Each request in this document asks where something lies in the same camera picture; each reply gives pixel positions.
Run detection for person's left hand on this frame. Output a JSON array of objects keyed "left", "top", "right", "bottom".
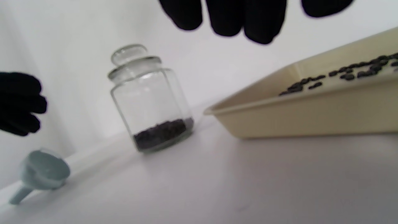
[{"left": 0, "top": 72, "right": 48, "bottom": 137}]

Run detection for person's right hand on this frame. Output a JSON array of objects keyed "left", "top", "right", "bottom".
[{"left": 159, "top": 0, "right": 355, "bottom": 44}]

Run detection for light blue funnel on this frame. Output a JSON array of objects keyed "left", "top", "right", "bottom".
[{"left": 9, "top": 149, "right": 71, "bottom": 205}]

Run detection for beige baking tray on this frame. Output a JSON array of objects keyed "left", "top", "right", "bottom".
[{"left": 204, "top": 27, "right": 398, "bottom": 139}]

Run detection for clear glass jar lid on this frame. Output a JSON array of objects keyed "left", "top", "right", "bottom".
[{"left": 108, "top": 44, "right": 162, "bottom": 82}]

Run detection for clear glass jar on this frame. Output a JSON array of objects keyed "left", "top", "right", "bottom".
[{"left": 110, "top": 68, "right": 195, "bottom": 153}]

